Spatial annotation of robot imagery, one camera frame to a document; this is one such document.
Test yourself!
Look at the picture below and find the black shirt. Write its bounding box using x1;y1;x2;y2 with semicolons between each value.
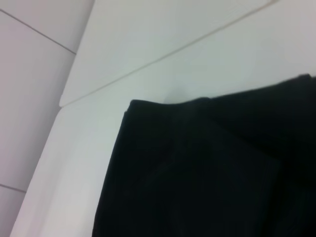
92;73;316;237

